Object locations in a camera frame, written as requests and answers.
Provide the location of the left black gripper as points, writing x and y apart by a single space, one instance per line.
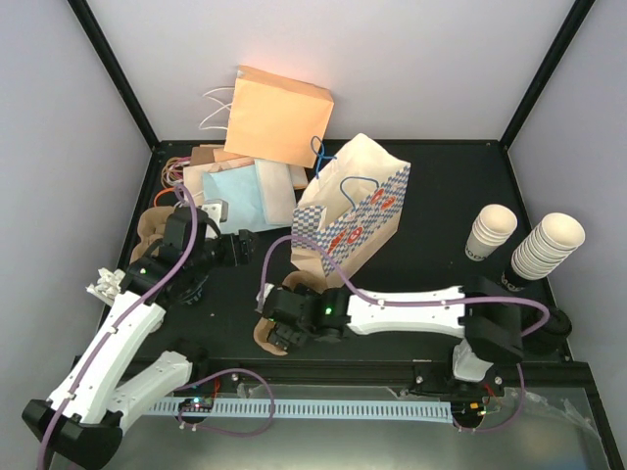
246 251

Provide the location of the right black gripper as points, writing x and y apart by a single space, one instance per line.
282 337

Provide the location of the blue checkered paper bag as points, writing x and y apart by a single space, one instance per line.
349 211

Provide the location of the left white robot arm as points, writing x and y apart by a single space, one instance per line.
86 416

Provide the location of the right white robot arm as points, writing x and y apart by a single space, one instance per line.
491 327

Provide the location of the light blue paper bag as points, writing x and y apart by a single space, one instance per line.
239 188

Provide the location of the white paper bag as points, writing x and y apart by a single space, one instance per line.
277 192

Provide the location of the beige kraft paper bag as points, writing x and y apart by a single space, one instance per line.
193 175

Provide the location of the brown pulp cup carrier stack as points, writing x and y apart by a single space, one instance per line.
150 229

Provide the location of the brown flat paper bag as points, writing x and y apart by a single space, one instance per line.
203 154

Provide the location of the orange paper bag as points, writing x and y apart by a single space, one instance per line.
275 118

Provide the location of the short stack paper cups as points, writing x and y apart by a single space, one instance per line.
491 229

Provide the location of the tall stack paper cups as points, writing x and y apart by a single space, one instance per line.
556 237

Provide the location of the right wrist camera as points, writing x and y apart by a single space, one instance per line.
261 298

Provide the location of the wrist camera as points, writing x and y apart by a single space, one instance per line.
217 210
261 298

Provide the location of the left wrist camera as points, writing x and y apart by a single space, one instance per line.
217 210

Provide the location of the light blue cable duct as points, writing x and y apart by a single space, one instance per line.
381 410

